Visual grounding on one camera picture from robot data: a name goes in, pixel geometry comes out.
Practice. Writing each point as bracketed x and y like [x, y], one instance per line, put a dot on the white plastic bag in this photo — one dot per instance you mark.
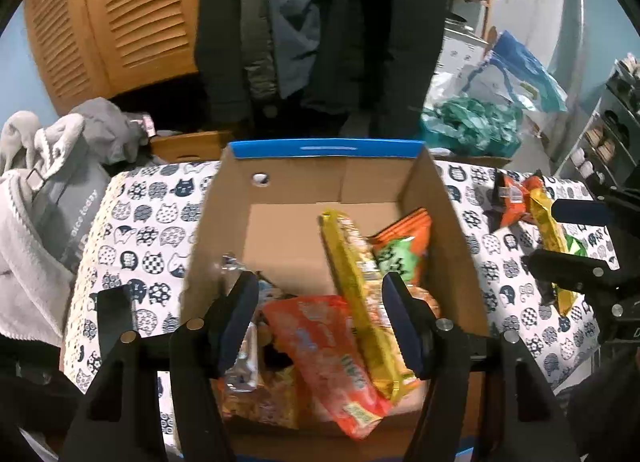
[450, 90]

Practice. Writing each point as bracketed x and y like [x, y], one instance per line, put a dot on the grey tote bag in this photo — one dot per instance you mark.
[70, 212]

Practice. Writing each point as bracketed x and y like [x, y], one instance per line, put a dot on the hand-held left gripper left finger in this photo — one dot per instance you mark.
[239, 324]

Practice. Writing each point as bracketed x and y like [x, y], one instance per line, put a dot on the green snack packet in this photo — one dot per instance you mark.
[576, 247]

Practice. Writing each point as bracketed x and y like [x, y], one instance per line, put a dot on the dark olive hanging jacket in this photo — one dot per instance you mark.
[235, 42]

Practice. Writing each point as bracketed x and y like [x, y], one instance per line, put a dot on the wooden louvered cabinet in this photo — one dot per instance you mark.
[115, 17]

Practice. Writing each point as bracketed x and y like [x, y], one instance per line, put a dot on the silver snack packet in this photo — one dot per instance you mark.
[245, 367]

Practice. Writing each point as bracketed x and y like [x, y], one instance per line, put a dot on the white storage box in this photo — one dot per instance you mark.
[462, 50]

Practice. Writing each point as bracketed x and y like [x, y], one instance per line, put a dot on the cat print tablecloth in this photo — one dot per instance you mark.
[145, 242]

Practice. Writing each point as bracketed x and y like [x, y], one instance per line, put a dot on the black hanging coat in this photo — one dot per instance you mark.
[380, 32]

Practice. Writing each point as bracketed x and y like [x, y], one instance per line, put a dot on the orange packet with black end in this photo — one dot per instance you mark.
[515, 197]

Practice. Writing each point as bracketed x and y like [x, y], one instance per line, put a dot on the black shoe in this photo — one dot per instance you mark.
[616, 125]

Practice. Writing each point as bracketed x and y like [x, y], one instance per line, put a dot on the white shoe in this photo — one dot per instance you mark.
[577, 156]

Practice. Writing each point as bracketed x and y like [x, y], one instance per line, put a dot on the blue plastic bag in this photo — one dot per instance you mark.
[520, 72]

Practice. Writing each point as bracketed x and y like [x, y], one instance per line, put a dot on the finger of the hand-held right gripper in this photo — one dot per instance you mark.
[570, 269]
[580, 212]

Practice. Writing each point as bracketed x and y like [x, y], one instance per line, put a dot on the orange packet with green label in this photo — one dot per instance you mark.
[405, 247]

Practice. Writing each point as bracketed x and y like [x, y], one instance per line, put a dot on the blue-grey hanging jacket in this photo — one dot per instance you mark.
[295, 27]

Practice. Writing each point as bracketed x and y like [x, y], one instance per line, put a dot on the white door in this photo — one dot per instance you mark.
[555, 17]

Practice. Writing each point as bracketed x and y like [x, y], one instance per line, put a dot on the large orange-red snack packet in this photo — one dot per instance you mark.
[320, 362]

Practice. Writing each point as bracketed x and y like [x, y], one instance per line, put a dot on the grey hoodie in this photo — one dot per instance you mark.
[107, 130]

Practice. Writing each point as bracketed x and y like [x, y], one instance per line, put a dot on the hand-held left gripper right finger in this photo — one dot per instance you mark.
[402, 329]

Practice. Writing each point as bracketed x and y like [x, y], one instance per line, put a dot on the beige shoe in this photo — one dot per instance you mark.
[593, 137]
[606, 150]

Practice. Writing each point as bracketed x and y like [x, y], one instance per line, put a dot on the wooden crate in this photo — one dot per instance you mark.
[190, 147]

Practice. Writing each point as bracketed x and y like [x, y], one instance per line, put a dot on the teal crumpled plastic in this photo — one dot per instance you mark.
[470, 127]

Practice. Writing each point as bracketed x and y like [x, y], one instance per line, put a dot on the blue cardboard box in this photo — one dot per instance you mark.
[290, 237]

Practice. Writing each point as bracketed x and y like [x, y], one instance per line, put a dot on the long gold snack packet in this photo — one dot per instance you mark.
[357, 282]
[547, 237]

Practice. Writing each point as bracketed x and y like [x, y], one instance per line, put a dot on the yellow-orange snack packet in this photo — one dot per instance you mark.
[260, 404]

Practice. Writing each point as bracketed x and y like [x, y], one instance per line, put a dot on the grey shoe rack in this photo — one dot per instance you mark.
[625, 92]

